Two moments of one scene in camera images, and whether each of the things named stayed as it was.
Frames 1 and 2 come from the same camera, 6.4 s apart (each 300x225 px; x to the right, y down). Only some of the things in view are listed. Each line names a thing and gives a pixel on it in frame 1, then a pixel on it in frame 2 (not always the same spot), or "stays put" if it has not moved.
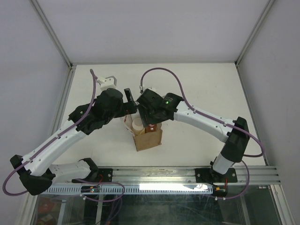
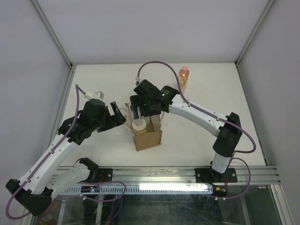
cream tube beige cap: (137, 125) stays put
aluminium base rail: (244, 175) stays put
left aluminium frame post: (71, 66) stays put
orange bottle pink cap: (151, 128) to (183, 74)
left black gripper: (127, 108) to (113, 121)
